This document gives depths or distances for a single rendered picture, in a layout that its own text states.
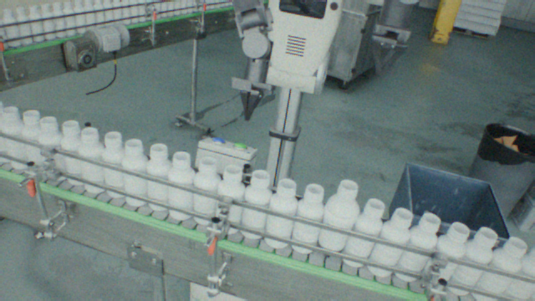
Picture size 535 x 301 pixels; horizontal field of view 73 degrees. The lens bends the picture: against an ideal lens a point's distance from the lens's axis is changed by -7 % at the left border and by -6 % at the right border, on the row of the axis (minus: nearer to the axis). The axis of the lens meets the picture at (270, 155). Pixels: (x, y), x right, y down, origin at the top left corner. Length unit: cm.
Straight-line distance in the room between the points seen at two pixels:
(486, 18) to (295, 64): 911
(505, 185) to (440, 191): 138
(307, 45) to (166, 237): 72
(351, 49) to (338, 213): 371
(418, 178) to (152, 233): 95
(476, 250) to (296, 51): 79
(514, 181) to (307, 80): 188
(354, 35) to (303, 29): 313
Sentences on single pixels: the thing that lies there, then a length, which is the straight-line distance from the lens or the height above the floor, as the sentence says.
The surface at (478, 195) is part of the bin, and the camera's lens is 155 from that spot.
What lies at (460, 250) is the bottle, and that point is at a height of 113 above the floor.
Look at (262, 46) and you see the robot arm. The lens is 86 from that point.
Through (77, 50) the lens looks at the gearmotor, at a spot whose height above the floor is 97.
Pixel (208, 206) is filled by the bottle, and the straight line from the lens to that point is 87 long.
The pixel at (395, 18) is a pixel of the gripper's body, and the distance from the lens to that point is 77.
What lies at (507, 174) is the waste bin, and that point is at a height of 47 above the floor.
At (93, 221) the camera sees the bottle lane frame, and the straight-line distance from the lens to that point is 105.
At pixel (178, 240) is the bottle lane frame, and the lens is 93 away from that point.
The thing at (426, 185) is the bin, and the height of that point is 88.
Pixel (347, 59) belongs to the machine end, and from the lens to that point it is 445.
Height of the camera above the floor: 163
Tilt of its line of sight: 33 degrees down
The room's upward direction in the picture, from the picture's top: 9 degrees clockwise
